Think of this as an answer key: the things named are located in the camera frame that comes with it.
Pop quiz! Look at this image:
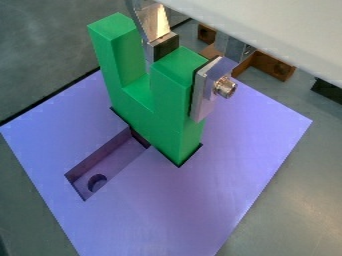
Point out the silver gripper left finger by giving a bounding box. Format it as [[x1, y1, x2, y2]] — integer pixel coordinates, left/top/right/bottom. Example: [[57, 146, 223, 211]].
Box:
[[125, 0, 179, 63]]

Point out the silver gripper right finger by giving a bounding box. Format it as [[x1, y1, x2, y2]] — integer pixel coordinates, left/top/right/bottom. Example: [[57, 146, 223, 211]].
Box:
[[189, 33, 255, 123]]

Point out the green U-shaped block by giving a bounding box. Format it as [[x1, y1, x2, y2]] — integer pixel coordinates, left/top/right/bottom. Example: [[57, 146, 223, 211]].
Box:
[[88, 13, 205, 165]]

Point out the purple board with cross slot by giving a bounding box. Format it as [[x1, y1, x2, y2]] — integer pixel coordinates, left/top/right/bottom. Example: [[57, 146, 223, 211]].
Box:
[[0, 73, 311, 256]]

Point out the brown T-shaped block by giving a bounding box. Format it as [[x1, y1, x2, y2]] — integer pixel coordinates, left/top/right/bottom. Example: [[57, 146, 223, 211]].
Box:
[[197, 23, 295, 82]]

